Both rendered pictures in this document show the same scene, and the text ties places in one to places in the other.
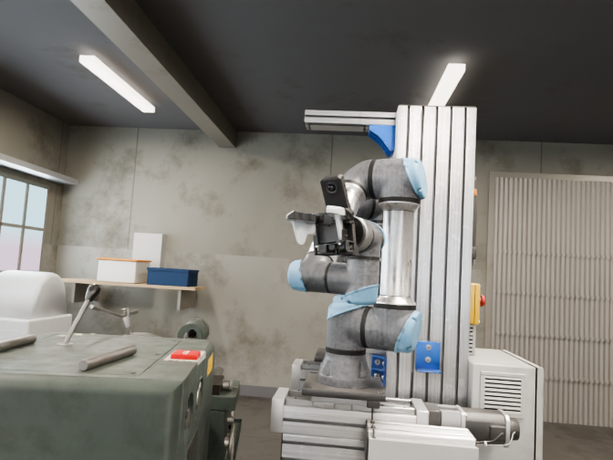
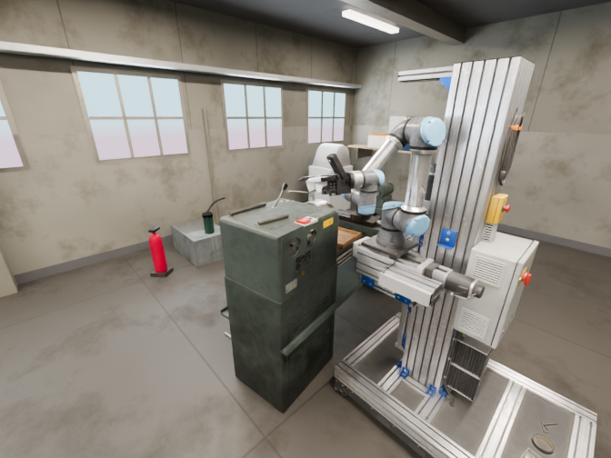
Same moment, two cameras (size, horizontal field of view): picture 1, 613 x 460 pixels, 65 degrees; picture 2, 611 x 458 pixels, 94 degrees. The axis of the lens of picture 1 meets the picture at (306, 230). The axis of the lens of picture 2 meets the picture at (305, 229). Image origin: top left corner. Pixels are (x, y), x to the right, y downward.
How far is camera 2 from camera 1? 0.81 m
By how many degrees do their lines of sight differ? 48
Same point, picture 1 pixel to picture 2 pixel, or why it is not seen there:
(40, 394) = (244, 231)
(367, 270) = (364, 198)
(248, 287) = not seen: hidden behind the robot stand
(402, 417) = (409, 267)
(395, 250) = (412, 179)
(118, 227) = (382, 113)
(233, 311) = not seen: hidden behind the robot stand
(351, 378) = (385, 242)
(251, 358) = not seen: hidden behind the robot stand
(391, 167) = (415, 125)
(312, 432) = (368, 261)
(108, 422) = (260, 244)
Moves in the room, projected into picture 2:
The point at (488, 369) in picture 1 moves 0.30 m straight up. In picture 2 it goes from (481, 254) to (497, 191)
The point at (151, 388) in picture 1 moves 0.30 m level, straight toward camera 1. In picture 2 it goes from (270, 236) to (232, 262)
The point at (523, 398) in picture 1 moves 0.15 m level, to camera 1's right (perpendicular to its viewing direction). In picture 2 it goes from (501, 277) to (543, 290)
